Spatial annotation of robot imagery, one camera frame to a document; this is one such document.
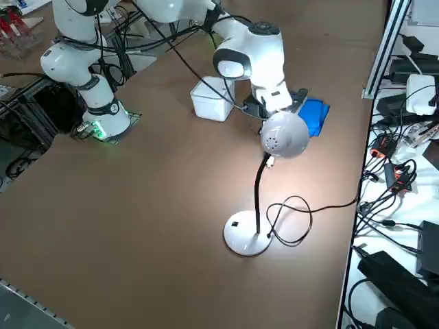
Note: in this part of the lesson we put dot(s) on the black equipment rack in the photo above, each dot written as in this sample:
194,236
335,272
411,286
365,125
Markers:
41,109

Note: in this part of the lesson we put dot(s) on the black power brick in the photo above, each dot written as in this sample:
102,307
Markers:
411,68

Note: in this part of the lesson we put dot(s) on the long black case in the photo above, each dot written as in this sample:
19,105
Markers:
401,288

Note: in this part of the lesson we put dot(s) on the white power adapter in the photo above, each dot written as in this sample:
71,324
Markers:
420,92

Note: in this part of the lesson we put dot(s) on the grey aluminium rail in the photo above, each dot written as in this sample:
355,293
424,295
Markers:
20,301

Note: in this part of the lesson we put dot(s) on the white cube box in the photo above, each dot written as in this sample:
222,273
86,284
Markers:
209,99

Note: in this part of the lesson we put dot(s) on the orange and black adapter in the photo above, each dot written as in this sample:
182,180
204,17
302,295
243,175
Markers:
382,145
399,178

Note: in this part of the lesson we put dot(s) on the black box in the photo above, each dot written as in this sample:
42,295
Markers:
428,250

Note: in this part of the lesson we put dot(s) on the white desk lamp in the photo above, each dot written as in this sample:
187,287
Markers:
284,135

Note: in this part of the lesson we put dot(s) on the clear rack with red items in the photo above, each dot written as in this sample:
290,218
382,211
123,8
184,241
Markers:
13,34

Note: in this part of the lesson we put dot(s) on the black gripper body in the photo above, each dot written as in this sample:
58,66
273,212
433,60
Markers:
299,97

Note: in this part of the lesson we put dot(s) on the blue folded cloth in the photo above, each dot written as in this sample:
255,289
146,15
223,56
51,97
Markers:
317,116

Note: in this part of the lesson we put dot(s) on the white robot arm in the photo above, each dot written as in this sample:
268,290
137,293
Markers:
264,55

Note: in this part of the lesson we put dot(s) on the aluminium frame post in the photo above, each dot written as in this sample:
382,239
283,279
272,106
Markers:
384,51

